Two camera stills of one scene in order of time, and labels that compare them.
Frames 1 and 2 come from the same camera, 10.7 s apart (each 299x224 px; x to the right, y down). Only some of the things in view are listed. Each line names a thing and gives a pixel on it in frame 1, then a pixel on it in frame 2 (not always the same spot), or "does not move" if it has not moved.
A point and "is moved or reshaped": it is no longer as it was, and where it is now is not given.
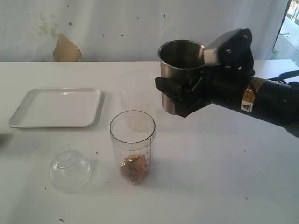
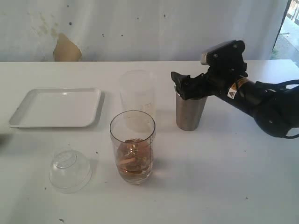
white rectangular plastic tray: [58, 108] does not move
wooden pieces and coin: [132, 168] is moved or reshaped
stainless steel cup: [181, 59] -> [189, 112]
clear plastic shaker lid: [70, 171] does not move
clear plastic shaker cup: [133, 133] does not move
